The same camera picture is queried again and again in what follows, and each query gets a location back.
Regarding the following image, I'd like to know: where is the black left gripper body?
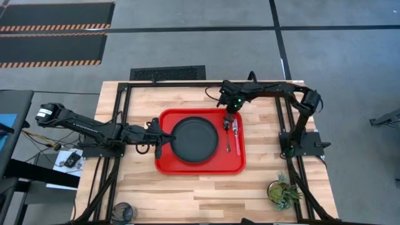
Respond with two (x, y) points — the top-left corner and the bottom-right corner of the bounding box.
(144, 119), (164, 148)

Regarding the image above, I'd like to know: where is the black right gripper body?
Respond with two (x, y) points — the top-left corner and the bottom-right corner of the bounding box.
(224, 94), (243, 116)

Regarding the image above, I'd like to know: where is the silver metal spoon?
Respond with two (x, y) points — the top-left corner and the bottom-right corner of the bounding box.
(222, 120), (232, 154)

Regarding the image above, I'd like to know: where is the dark round plate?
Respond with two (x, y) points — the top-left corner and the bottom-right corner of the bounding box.
(171, 116), (220, 164)

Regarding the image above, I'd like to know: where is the pink-handled metal fork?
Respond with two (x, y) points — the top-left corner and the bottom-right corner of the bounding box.
(232, 119), (242, 157)

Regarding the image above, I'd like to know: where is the red plastic tray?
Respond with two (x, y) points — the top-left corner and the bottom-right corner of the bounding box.
(154, 107), (247, 176)

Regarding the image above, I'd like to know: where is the clear glass cup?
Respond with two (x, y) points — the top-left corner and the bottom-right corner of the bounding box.
(111, 201), (139, 225)

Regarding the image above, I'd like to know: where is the black floor vent grille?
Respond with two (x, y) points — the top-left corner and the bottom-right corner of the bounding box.
(129, 64), (207, 82)

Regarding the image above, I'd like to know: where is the small black device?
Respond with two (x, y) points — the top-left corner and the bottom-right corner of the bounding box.
(63, 151), (82, 168)

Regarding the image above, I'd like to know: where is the potted green succulent plant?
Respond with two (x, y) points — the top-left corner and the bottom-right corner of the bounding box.
(267, 172), (304, 212)

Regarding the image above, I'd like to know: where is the white paper sheet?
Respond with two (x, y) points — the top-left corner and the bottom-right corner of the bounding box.
(46, 147), (85, 191)

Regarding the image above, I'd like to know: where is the black hazard-striped floor mat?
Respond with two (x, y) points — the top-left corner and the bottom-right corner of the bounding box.
(0, 32), (109, 70)
(0, 1), (116, 33)

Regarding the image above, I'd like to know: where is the black side desk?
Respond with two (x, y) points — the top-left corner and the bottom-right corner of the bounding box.
(0, 89), (81, 225)

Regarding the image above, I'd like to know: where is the grey stand leg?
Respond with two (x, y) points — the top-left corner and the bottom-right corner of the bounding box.
(369, 107), (400, 129)

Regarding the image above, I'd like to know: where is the black cable loop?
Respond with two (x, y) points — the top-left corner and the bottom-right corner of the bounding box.
(135, 142), (151, 156)

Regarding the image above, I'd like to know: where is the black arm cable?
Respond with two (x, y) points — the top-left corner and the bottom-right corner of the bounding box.
(204, 84), (223, 102)

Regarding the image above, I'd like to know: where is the black aluminium table frame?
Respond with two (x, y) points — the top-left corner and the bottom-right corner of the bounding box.
(71, 80), (339, 225)

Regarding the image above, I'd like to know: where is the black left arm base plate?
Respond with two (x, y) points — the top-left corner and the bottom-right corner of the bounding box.
(81, 142), (126, 158)

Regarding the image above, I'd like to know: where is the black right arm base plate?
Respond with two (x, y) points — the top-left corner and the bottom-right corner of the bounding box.
(278, 131), (332, 158)

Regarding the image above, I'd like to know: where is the yellow cable by desk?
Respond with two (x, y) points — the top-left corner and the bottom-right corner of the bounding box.
(21, 129), (59, 148)

